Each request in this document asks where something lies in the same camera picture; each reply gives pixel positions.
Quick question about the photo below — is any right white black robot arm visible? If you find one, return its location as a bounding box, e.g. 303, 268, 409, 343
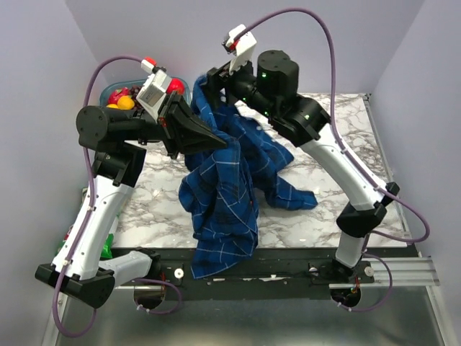
202, 50, 400, 283

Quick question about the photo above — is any purple cable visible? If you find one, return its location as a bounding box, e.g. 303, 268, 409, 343
135, 276, 185, 315
334, 252, 393, 314
52, 55, 145, 339
244, 8, 431, 243

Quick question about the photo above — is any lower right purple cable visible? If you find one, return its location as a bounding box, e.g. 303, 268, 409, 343
334, 252, 393, 314

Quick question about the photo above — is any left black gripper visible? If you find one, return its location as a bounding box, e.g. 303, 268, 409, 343
123, 90, 228, 160

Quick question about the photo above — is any pink dragon fruit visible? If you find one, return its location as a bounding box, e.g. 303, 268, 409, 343
107, 87, 130, 105

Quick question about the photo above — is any red apple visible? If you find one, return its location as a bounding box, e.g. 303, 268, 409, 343
167, 78, 185, 94

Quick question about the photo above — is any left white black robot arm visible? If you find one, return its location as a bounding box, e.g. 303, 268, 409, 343
35, 91, 227, 309

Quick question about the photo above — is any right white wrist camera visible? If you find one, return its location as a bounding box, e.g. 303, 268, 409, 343
223, 24, 257, 74

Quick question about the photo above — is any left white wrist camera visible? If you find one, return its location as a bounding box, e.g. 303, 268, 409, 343
136, 57, 172, 123

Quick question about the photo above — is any green red snack bag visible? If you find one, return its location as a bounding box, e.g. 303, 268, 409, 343
55, 187, 115, 260

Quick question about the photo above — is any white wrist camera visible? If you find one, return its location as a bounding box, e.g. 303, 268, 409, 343
223, 24, 257, 74
136, 57, 172, 123

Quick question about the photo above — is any blue plaid shirt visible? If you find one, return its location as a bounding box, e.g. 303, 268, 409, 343
179, 75, 318, 279

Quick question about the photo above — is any orange fruit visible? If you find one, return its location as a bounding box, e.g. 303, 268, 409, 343
117, 95, 135, 110

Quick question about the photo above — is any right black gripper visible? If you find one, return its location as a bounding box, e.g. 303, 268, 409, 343
197, 50, 278, 121

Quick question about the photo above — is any black front mounting rail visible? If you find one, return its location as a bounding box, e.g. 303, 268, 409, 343
111, 246, 375, 302

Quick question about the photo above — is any purple grape bunch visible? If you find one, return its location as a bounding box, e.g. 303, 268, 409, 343
130, 85, 141, 99

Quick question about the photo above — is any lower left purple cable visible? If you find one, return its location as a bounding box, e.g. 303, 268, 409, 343
135, 276, 185, 315

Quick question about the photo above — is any clear teal fruit container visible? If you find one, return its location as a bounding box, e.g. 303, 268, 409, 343
99, 77, 192, 106

